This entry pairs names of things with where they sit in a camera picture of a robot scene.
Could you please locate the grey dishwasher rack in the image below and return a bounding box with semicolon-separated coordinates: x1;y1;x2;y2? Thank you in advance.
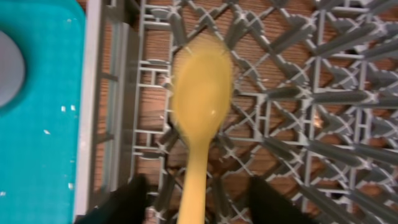
73;1;397;223

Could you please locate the teal serving tray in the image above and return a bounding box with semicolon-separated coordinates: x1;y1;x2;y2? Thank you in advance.
1;1;86;223

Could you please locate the white round plate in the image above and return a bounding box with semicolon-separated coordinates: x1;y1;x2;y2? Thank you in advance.
0;31;25;107

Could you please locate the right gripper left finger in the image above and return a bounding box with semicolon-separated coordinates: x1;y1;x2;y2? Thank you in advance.
75;174;149;224

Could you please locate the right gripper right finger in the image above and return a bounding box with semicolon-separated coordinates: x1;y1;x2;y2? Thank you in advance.
248;176;317;224

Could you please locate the yellow plastic spoon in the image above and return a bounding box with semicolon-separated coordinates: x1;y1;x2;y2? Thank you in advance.
171;36;233;224

